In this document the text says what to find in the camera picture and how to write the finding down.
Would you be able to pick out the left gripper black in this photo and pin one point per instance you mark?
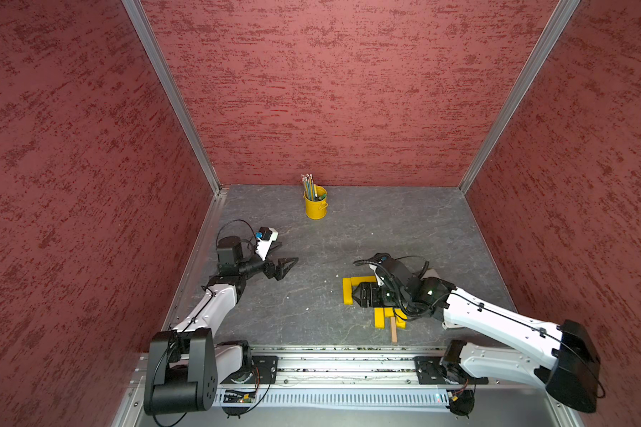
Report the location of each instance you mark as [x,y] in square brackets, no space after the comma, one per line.
[279,272]

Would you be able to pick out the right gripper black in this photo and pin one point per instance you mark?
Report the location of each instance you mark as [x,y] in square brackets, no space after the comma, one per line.
[373,302]

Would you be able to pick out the yellow block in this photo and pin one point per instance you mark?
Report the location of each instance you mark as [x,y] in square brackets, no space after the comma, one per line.
[347,291]
[399,318]
[379,318]
[355,281]

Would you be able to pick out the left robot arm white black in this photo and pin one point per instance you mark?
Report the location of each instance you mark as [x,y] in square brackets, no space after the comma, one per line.
[185,365]

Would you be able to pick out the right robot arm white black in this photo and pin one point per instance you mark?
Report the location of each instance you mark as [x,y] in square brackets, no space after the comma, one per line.
[559,359]

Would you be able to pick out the natural wooden block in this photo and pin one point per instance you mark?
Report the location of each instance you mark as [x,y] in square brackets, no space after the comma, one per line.
[393,330]

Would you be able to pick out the yellow metal pencil bucket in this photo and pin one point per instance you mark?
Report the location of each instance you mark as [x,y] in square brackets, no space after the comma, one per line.
[317,206]

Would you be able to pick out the bundle of coloured pencils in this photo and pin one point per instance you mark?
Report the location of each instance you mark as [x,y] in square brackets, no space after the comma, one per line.
[309,187]

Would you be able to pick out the grey wooden plank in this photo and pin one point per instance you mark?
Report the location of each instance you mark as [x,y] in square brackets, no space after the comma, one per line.
[430,273]

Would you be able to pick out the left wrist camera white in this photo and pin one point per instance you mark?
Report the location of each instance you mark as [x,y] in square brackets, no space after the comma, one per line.
[265,238]

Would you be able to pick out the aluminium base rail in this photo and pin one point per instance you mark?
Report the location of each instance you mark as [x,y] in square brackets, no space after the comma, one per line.
[377,368]

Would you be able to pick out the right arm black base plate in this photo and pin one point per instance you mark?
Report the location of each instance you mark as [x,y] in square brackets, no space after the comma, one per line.
[434,371]

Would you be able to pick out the white slotted cable duct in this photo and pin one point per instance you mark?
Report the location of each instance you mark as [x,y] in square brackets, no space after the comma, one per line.
[348,399]

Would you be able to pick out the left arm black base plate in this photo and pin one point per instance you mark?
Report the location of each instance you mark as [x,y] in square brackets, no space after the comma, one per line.
[264,369]

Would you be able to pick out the left aluminium corner post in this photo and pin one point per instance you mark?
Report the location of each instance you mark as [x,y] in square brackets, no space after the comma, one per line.
[143,30]

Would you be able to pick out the aluminium corner post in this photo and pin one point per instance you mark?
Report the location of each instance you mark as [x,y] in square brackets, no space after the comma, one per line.
[143,30]
[554,28]

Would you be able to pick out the right aluminium corner post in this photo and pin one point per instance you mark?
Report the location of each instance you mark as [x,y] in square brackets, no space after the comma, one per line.
[554,28]

